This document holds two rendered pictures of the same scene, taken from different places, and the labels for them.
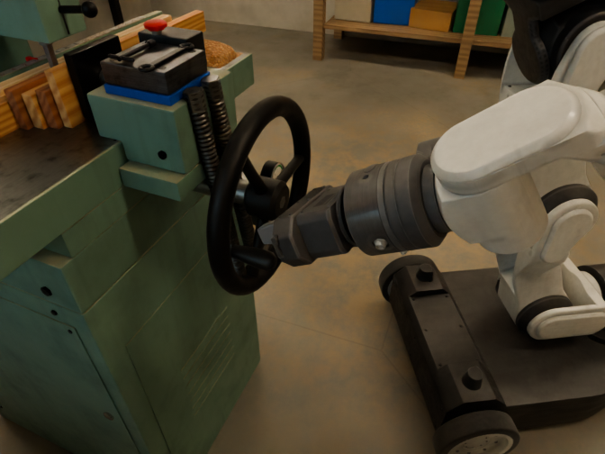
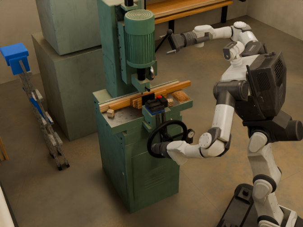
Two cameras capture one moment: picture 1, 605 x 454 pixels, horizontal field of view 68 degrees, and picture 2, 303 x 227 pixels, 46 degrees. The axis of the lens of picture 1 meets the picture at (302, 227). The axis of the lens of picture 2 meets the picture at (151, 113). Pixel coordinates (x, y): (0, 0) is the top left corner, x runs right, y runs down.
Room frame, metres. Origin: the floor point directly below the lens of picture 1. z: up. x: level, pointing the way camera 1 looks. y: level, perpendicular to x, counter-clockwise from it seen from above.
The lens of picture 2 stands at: (-0.84, -0.93, 2.28)
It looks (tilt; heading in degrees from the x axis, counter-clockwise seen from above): 37 degrees down; 39
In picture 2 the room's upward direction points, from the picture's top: 1 degrees counter-clockwise
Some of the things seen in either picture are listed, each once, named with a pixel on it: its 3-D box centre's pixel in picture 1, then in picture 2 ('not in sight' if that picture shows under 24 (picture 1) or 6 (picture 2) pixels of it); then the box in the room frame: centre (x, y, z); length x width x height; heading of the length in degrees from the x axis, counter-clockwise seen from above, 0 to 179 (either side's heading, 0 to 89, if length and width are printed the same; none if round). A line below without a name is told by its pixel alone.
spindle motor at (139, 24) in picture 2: not in sight; (140, 39); (0.66, 0.36, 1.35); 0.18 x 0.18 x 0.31
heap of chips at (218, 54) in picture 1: (202, 48); (180, 94); (0.85, 0.19, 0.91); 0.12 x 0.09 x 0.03; 67
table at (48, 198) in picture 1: (127, 130); (149, 112); (0.62, 0.27, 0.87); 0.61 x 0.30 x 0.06; 157
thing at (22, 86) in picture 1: (66, 86); (142, 98); (0.65, 0.35, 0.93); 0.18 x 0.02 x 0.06; 157
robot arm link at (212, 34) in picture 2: not in sight; (204, 33); (0.99, 0.12, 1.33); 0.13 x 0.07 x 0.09; 144
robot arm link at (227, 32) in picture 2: not in sight; (229, 34); (1.12, 0.01, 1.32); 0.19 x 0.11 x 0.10; 144
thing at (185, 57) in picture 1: (162, 59); (157, 104); (0.59, 0.18, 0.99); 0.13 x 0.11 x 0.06; 157
